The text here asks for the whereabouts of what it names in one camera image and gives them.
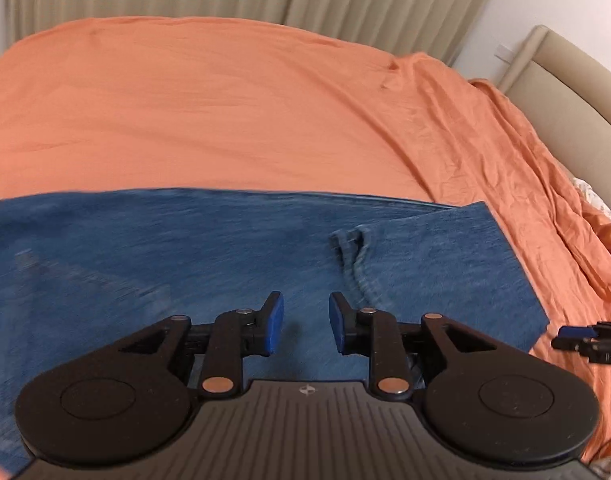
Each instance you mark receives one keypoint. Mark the white wall outlet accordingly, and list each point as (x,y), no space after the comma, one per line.
(505,52)

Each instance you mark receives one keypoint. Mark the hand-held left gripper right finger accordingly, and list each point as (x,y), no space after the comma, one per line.
(339,324)

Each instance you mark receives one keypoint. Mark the blue denim pants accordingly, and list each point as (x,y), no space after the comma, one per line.
(185,270)

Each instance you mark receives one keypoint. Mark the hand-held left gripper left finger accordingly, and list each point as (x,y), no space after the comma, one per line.
(274,324)

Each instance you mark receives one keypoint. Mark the beige padded headboard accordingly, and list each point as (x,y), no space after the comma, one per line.
(570,105)

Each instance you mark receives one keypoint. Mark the orange bed cover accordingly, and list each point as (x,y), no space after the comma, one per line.
(210,110)

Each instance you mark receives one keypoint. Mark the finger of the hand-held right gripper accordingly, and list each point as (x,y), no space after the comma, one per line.
(576,332)
(568,344)

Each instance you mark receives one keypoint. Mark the floral patterned pillow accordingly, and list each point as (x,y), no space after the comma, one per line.
(593,197)

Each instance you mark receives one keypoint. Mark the grey striped cloth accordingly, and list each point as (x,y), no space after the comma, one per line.
(610,470)

